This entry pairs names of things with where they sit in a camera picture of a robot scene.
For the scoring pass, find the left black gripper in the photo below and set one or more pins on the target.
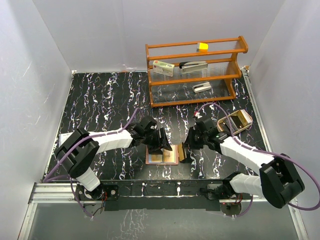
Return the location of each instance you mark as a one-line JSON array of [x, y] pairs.
[[163, 144]]

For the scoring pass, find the grey black stapler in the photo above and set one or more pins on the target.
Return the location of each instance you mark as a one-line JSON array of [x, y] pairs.
[[192, 66]]

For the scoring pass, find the beige oval card tray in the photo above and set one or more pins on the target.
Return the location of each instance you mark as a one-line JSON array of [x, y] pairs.
[[224, 124]]

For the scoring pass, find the small white stapler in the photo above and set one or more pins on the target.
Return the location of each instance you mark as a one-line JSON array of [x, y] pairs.
[[204, 86]]

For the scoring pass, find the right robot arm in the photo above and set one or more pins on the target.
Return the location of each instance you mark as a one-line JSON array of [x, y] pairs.
[[275, 179]]

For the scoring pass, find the pink leather card holder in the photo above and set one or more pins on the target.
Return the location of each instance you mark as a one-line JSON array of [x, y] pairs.
[[174, 147]]

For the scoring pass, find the white staples box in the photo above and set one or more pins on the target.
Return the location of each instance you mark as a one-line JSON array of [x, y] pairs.
[[163, 68]]

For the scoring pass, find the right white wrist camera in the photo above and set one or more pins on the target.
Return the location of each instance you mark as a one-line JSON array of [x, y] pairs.
[[197, 115]]

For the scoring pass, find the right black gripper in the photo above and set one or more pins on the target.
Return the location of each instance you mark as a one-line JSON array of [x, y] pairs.
[[189, 139]]

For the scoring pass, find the stack of credit cards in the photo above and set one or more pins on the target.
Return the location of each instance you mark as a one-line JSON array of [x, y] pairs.
[[245, 118]]

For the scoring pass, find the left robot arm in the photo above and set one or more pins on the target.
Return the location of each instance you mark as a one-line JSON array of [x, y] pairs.
[[77, 152]]

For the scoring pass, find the gold VIP credit card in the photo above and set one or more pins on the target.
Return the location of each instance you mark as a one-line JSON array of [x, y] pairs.
[[168, 156]]

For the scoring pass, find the white printed leaflet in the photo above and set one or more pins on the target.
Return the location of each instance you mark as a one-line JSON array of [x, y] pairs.
[[63, 137]]

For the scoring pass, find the yellow grey eraser block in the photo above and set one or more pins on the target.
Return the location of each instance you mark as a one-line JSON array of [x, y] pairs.
[[202, 47]]

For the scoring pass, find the orange wooden shelf rack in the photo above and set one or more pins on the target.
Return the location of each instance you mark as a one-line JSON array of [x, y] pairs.
[[223, 68]]

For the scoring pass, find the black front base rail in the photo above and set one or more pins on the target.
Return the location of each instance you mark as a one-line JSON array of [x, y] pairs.
[[156, 195]]

